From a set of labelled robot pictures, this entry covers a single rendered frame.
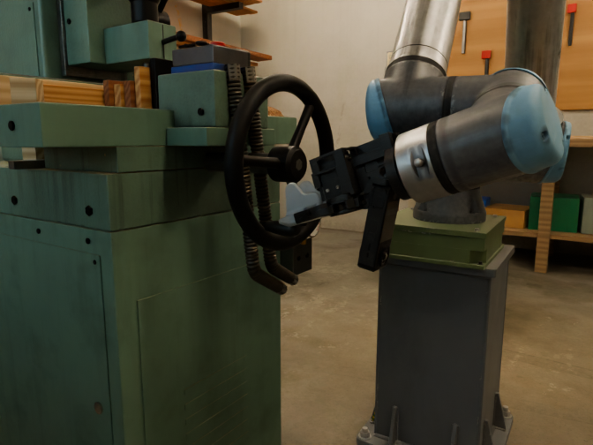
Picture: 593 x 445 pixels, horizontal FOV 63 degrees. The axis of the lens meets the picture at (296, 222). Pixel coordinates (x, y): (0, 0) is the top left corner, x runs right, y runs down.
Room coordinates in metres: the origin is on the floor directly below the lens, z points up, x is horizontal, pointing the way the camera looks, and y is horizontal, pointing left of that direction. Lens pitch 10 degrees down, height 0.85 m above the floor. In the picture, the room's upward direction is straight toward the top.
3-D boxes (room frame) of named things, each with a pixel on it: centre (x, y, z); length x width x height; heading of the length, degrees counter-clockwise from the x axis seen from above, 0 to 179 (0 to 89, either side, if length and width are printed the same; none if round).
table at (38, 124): (0.93, 0.22, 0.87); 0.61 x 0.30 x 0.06; 146
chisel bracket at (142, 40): (1.02, 0.31, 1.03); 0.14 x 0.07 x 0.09; 56
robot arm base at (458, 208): (1.31, -0.42, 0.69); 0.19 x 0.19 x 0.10
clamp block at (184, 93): (0.89, 0.15, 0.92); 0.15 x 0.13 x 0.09; 146
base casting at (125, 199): (1.07, 0.40, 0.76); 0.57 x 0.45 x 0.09; 56
